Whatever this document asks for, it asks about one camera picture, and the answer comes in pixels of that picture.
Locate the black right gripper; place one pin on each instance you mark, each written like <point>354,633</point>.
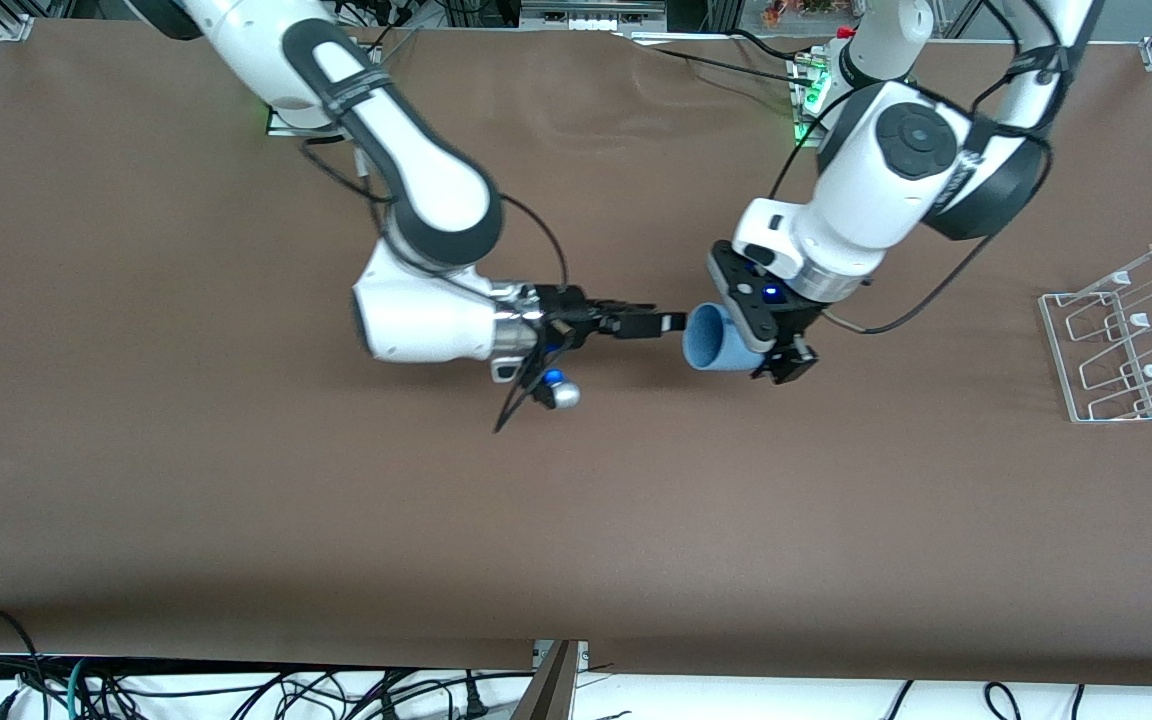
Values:
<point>564,316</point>

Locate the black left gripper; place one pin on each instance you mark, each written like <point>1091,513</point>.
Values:
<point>794,347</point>

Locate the blue plastic cup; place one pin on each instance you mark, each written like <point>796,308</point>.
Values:
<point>711,340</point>

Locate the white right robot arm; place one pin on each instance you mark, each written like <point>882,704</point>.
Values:
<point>436,190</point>

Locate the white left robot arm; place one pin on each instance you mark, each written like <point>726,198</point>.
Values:
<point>886,190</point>

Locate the grey device with white sockets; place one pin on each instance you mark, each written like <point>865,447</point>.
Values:
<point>591,15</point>

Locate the orange colourful object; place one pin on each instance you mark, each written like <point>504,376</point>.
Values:
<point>806,10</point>

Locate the wooden table leg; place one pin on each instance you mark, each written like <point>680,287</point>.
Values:
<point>551,690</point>

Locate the black power plug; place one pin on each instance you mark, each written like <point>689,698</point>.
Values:
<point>474,700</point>

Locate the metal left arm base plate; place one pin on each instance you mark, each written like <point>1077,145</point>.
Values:
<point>802,128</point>

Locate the small metal bracket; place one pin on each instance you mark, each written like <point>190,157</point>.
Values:
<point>581,655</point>

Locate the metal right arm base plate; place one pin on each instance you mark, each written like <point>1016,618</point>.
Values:
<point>281,128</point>

